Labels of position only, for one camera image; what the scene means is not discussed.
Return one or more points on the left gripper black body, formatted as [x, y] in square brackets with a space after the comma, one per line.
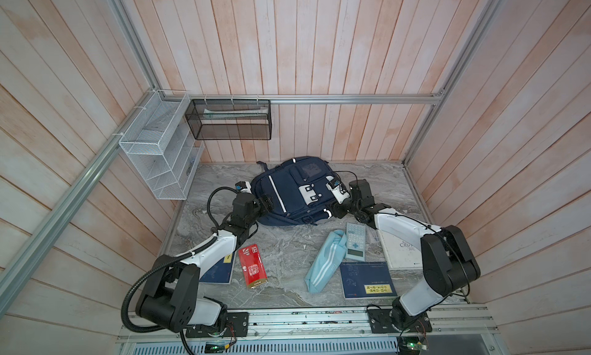
[256, 209]

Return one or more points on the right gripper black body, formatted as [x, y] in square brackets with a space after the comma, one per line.
[354, 207]

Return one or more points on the navy blue student backpack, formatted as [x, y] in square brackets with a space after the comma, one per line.
[298, 191]

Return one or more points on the light green calculator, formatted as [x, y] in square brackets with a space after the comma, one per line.
[356, 242]

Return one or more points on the white book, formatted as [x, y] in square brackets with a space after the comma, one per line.
[399, 254]

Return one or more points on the blue book yellow spine label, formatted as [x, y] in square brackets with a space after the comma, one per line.
[221, 272]

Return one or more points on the blue book yellow front label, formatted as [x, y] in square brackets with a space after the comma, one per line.
[366, 280]

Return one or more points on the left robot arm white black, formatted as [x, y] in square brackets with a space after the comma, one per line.
[166, 297]

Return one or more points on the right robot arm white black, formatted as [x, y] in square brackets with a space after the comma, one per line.
[447, 259]

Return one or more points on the light blue pencil pouch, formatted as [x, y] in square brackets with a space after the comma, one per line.
[328, 260]

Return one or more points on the red rectangular box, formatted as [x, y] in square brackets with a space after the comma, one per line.
[252, 266]

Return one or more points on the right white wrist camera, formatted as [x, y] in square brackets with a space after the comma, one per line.
[335, 185]

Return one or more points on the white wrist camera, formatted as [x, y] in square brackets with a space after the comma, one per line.
[243, 187]
[335, 185]

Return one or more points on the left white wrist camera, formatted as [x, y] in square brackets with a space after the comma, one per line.
[243, 187]

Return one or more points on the black mesh wall basket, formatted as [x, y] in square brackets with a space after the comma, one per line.
[230, 119]

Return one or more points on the white wire mesh shelf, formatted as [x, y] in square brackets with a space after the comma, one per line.
[160, 144]

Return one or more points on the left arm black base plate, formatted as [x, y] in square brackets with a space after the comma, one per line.
[233, 324]

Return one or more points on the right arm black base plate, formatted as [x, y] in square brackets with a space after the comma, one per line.
[380, 322]

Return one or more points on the horizontal aluminium wall rail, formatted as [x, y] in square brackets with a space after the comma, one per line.
[296, 99]

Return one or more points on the aluminium front rail frame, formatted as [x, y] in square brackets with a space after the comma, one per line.
[456, 329]

